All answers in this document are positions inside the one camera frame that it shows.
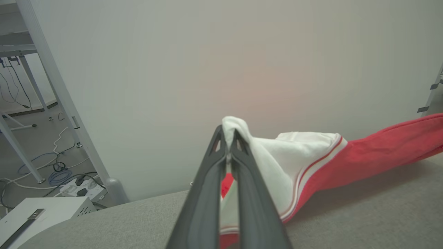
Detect red and white garment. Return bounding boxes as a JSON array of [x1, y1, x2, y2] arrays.
[[219, 113, 443, 249]]

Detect white partition panel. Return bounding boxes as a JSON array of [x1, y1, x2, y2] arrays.
[[16, 0, 443, 205]]

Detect blue floor cable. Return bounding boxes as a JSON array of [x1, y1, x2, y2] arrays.
[[17, 152, 74, 186]]

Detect grey metal post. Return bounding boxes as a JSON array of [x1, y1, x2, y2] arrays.
[[417, 62, 443, 117]]

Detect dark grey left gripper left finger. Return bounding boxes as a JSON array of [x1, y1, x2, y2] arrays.
[[166, 125, 228, 249]]

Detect white power strip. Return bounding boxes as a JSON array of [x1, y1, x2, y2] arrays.
[[59, 175, 106, 202]]

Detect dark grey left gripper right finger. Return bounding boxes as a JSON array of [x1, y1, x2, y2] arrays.
[[230, 129, 293, 249]]

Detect black floor cable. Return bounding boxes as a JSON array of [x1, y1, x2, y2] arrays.
[[0, 142, 108, 211]]

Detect white floor cable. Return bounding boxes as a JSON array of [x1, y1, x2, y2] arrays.
[[0, 126, 91, 191]]

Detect white metal box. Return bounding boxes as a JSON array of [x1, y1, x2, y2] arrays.
[[0, 196, 98, 249]]

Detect black hanging cable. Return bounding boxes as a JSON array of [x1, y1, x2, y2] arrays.
[[0, 58, 32, 109]]

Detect white desk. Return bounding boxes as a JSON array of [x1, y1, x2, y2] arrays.
[[0, 0, 53, 184]]

